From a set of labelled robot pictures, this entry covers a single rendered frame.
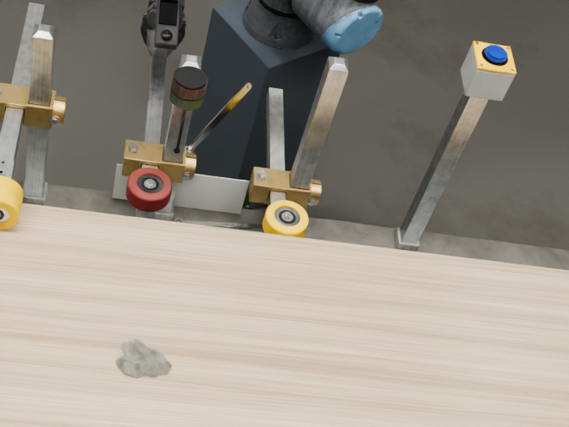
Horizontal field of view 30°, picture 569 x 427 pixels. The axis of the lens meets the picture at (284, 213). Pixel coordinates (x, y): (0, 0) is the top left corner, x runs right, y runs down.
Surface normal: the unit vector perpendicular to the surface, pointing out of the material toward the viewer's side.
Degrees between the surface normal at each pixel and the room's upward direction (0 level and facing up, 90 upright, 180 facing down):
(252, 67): 90
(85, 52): 0
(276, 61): 0
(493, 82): 90
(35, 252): 0
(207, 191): 90
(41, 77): 90
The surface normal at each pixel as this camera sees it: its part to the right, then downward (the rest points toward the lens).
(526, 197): 0.22, -0.64
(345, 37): 0.55, 0.75
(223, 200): 0.02, 0.76
